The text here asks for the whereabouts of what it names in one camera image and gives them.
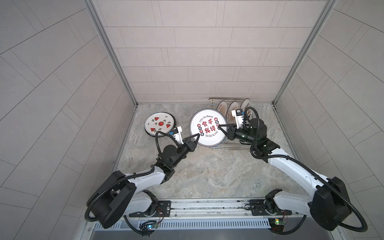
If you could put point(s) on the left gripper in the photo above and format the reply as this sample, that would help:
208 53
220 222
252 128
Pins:
191 147

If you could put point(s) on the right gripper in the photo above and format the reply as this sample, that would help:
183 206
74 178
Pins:
232 132

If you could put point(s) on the red rimmed text plate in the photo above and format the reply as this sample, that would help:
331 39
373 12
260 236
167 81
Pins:
206 123

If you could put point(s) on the white red-pattern plate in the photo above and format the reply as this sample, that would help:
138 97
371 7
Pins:
232 107

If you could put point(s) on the blue striped white plate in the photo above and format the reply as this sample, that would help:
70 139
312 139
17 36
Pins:
172 126

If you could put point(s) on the watermelon pattern plate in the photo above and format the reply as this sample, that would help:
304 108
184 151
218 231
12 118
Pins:
159 123

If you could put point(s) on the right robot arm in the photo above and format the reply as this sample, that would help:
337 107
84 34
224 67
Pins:
327 200

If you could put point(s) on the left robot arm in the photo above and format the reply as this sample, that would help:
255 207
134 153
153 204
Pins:
121 194

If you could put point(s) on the left circuit board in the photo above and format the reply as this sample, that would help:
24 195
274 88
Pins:
148 226

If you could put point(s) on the circuit board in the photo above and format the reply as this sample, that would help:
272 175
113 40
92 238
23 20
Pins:
148 226
277 225

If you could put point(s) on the right circuit board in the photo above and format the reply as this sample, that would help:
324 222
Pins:
277 225

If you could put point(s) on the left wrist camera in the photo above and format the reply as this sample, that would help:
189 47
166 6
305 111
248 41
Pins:
176 133

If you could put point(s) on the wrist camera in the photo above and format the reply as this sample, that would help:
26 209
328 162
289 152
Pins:
238 114
176 133

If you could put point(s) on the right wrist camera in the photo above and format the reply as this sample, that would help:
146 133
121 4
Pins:
238 114

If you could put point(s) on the wire dish rack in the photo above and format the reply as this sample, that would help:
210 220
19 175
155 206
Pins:
248 126

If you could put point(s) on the aluminium mounting rail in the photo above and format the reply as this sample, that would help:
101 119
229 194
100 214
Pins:
210 207

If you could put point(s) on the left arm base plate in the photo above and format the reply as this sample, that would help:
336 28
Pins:
161 209

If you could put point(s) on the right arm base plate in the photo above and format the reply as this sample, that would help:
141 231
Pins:
262 207

